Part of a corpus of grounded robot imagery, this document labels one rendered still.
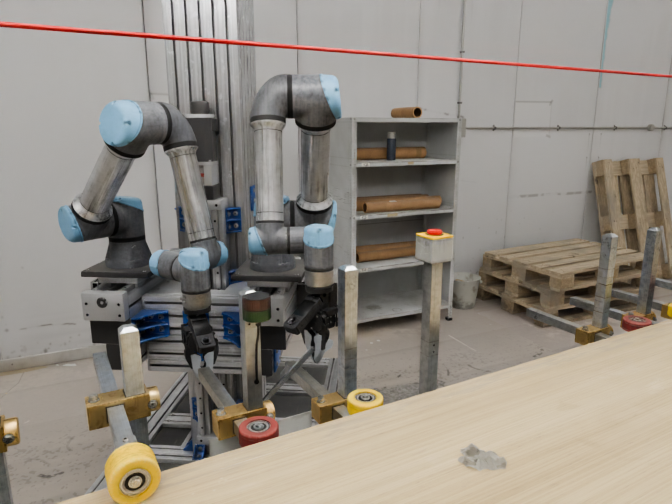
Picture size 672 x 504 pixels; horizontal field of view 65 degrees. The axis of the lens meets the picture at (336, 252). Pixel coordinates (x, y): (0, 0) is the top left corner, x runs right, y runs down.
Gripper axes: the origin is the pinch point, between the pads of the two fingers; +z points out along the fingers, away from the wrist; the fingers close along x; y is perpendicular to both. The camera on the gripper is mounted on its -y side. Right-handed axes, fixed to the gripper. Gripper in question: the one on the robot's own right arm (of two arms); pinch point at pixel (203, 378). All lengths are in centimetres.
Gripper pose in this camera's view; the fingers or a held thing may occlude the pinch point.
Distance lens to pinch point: 152.5
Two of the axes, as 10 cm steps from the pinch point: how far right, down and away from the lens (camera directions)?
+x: -8.7, 1.1, -4.7
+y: -4.9, -2.0, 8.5
